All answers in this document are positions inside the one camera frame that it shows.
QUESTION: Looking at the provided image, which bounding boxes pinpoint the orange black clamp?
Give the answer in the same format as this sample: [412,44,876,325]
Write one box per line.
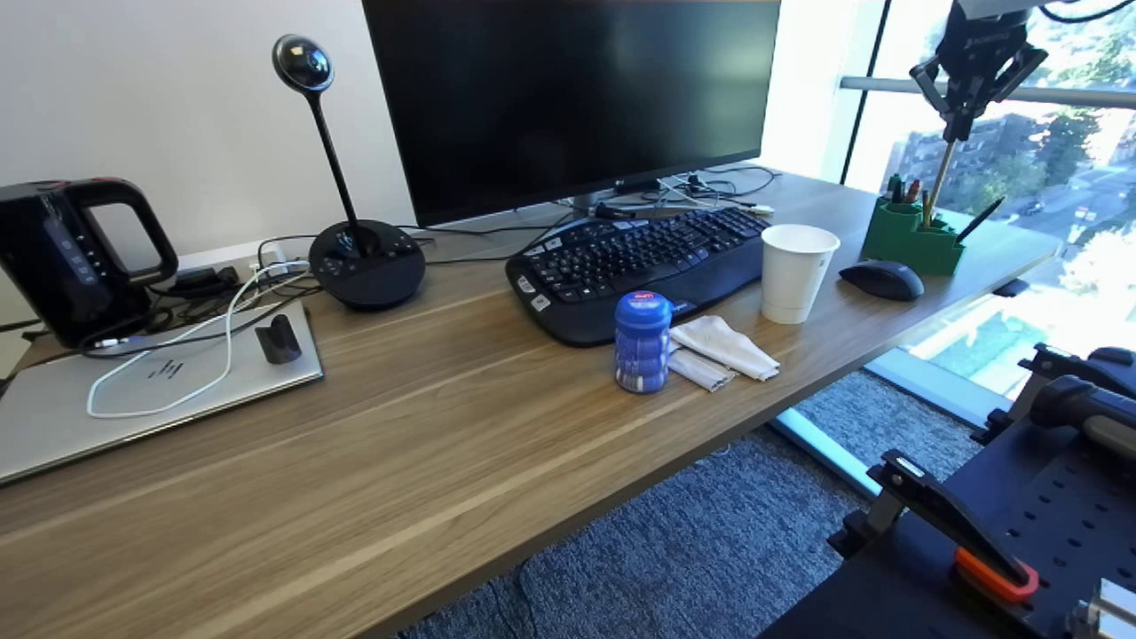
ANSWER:
[872,448,1045,611]

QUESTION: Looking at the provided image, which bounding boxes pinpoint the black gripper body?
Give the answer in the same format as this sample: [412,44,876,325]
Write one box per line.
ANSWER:
[939,5,1032,115]

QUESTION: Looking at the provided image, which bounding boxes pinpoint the small white paper packet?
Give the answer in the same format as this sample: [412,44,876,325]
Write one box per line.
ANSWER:
[669,343,738,395]

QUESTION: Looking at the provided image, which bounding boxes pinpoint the black webcam on stand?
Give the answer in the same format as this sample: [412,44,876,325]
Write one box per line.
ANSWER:
[269,31,430,317]

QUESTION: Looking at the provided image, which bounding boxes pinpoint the dark grey computer mouse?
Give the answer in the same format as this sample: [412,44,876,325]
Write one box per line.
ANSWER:
[837,255,926,304]

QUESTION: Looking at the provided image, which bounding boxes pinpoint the green honeycomb pen holder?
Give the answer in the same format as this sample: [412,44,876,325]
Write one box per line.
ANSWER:
[863,190,970,283]

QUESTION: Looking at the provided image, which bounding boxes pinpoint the black computer keyboard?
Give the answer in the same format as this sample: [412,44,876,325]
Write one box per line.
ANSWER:
[506,204,778,348]

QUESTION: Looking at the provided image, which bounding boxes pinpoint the black pen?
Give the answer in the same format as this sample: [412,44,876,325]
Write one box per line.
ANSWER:
[955,196,1007,247]

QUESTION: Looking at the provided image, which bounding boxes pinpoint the white looped cable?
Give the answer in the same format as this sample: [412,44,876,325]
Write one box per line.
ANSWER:
[81,235,316,422]

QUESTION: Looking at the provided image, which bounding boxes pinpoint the white paper cup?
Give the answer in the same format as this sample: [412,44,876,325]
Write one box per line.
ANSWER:
[755,218,845,328]

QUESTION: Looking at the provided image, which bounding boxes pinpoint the large white paper packet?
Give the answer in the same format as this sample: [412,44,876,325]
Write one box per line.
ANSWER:
[669,313,785,388]

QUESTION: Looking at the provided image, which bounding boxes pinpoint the aluminium extrusion bar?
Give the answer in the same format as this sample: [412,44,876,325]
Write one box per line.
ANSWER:
[1070,575,1136,639]

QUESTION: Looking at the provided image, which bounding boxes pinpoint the blue gum container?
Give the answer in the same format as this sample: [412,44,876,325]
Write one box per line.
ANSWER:
[610,286,677,396]

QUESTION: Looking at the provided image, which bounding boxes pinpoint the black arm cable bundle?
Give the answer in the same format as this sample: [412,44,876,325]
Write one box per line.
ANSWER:
[1037,0,1136,29]

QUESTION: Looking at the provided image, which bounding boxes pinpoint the small black adapter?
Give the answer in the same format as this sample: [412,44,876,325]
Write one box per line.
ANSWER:
[256,313,304,369]

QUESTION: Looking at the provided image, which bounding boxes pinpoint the long yellow pencil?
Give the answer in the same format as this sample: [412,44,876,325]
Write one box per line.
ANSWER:
[923,135,958,224]

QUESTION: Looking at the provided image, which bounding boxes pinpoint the black electric kettle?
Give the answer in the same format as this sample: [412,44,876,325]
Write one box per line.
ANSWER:
[0,177,181,350]

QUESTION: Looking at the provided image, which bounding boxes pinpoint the black computer monitor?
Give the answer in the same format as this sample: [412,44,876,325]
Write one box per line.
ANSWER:
[359,0,785,231]

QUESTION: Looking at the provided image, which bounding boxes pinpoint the silver closed laptop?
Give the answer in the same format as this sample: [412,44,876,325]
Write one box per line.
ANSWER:
[0,298,331,490]

